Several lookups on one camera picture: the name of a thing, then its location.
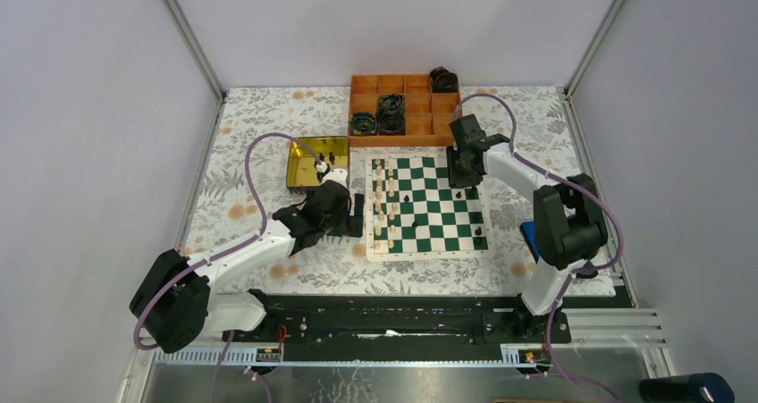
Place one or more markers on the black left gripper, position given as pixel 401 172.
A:
pixel 352 226

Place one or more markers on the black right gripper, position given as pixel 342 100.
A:
pixel 456 180

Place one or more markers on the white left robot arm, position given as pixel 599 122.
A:
pixel 182 297

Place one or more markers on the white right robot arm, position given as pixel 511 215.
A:
pixel 569 229

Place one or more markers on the white chess pieces row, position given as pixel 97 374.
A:
pixel 385 201

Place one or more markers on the green white chess board mat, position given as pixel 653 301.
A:
pixel 446 224

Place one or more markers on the orange wooden compartment tray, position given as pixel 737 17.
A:
pixel 428 115

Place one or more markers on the gold metal tin box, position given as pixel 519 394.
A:
pixel 302 172

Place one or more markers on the black tape roll behind tray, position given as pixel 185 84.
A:
pixel 443 80

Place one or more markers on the black tape roll in tray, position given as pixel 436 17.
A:
pixel 392 103
pixel 391 123
pixel 363 124

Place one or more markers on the blue cloth pouch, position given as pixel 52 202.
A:
pixel 527 230

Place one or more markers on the floral table cloth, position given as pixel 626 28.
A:
pixel 246 173

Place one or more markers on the dark grey cloth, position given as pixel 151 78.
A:
pixel 586 272

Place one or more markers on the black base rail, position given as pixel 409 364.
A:
pixel 400 328

